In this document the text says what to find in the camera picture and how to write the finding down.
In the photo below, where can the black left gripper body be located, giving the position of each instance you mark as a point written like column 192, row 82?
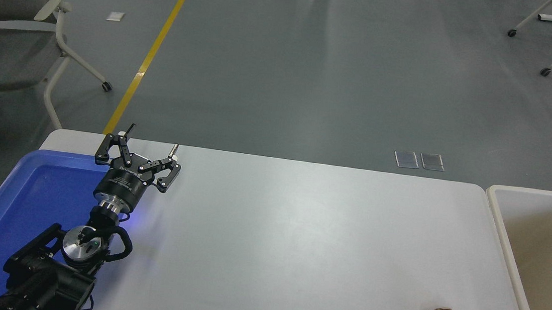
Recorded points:
column 121, row 186

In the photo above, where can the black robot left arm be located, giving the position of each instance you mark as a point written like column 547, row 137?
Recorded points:
column 45, row 279

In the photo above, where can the metal floor plate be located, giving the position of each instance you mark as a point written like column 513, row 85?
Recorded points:
column 406, row 159
column 432, row 161

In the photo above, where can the blue plastic tray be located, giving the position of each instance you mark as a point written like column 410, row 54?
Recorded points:
column 27, row 203

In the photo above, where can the grey office chair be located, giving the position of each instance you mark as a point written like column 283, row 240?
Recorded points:
column 0, row 51

